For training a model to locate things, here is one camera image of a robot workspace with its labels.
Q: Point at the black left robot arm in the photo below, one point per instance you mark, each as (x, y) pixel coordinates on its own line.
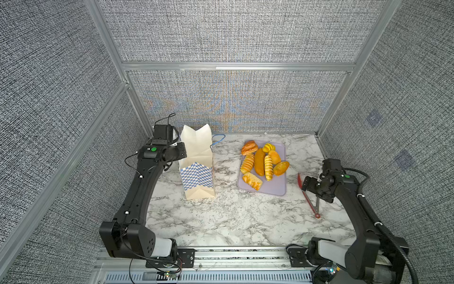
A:
(126, 235)

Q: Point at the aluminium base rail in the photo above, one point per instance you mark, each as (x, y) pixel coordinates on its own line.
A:
(220, 265)

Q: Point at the striped yellow white bread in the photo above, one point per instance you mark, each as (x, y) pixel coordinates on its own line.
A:
(268, 168)

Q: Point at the checkered paper bag blue handles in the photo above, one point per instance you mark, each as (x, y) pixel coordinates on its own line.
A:
(197, 168)

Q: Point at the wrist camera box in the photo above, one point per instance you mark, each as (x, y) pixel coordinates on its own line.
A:
(331, 167)
(163, 135)

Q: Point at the small ridged yellow bread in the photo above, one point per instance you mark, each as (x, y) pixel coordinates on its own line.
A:
(268, 147)

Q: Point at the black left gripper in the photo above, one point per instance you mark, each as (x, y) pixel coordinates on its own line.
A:
(182, 152)

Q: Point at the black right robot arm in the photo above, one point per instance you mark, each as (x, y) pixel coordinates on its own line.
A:
(376, 256)

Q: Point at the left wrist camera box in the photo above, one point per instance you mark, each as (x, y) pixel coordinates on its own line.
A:
(163, 135)

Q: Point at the brown glazed bread roll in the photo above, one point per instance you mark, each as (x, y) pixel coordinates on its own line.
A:
(249, 147)

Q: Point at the lavender plastic tray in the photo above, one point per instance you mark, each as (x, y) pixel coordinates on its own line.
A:
(278, 185)

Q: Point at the flaky pastry bread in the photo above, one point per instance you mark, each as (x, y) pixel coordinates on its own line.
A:
(252, 180)

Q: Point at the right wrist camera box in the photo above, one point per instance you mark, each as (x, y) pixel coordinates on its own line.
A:
(331, 167)

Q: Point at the ridged yellow bread left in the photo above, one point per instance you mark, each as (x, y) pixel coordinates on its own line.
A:
(248, 163)

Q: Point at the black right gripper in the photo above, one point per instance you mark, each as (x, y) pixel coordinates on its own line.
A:
(310, 187)

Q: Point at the red metal tongs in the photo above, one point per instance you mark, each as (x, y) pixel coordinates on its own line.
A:
(314, 207)

